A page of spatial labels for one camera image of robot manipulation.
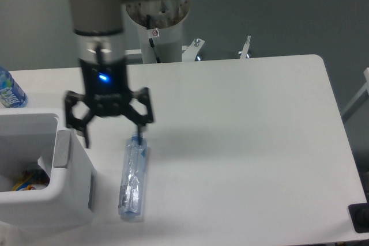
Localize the white right mounting bracket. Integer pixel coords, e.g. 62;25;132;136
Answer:
182;38;205;62

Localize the white far right bracket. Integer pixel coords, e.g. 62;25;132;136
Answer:
239;35;251;59

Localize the white trash can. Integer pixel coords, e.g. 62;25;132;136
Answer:
1;108;96;228

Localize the black cable on pedestal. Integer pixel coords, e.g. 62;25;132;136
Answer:
145;14;162;64

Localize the clear plastic bottle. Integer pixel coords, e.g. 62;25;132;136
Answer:
118;133;148;222

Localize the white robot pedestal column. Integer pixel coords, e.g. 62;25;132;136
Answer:
126;0;190;64

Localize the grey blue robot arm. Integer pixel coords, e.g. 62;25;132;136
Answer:
65;0;156;139

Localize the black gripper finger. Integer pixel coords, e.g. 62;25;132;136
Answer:
125;87;155;145
63;90;99;149

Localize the blue labelled drink bottle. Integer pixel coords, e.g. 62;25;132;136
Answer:
1;67;28;108

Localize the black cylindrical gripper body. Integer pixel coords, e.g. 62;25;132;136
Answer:
80;58;133;118

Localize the white frame at right edge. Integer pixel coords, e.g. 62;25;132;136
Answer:
341;67;368;123

